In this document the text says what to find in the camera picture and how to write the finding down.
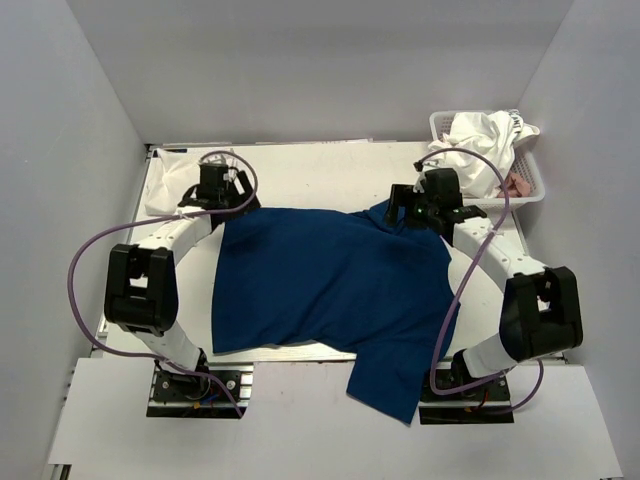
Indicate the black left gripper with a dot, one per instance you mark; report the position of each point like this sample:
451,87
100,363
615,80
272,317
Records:
243,198

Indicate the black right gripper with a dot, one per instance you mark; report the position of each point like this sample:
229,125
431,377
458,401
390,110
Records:
400,197

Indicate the white printed t shirt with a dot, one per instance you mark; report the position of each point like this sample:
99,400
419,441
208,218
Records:
481,148

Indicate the pink t shirt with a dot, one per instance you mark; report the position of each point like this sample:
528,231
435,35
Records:
516,187

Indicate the blue t shirt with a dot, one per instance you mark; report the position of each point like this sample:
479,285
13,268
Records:
345,280

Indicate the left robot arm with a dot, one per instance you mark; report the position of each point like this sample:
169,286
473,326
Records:
141,290

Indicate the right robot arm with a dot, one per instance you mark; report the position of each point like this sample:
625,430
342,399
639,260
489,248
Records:
540,313

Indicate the folded white t shirt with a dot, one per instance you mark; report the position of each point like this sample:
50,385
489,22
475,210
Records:
170,175

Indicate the white plastic basket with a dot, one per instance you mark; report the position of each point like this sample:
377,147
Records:
524,164

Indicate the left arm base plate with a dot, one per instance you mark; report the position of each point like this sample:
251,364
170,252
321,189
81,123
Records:
174,395

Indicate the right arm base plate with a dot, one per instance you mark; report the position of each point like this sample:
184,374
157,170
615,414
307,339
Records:
486,405

